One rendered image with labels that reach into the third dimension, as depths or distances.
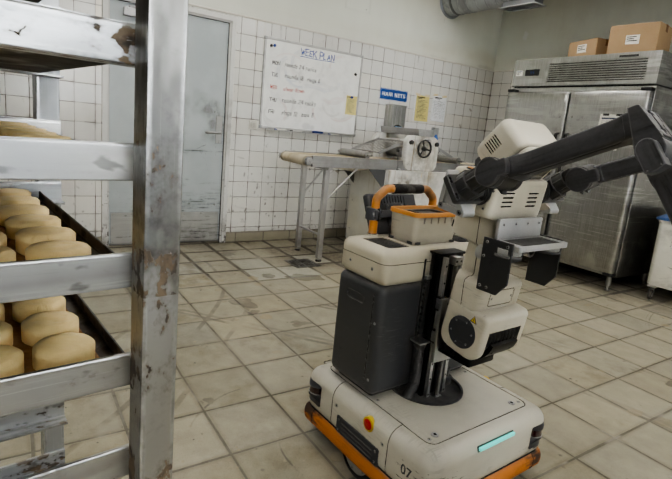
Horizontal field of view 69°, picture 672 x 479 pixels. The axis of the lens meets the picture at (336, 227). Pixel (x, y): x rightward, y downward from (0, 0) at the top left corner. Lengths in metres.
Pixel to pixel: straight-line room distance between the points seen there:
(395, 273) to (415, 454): 0.55
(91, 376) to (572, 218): 4.78
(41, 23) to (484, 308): 1.41
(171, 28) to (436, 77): 5.86
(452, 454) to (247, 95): 3.87
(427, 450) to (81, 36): 1.44
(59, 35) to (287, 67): 4.66
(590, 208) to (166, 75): 4.70
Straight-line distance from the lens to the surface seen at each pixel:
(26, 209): 0.65
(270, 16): 5.02
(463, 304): 1.61
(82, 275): 0.44
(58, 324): 0.56
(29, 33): 0.42
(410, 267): 1.68
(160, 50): 0.41
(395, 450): 1.68
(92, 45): 0.42
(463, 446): 1.70
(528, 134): 1.53
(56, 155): 0.42
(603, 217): 4.90
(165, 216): 0.41
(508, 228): 1.54
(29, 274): 0.43
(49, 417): 0.98
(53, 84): 0.84
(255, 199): 4.97
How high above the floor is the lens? 1.18
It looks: 11 degrees down
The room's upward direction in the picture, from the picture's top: 6 degrees clockwise
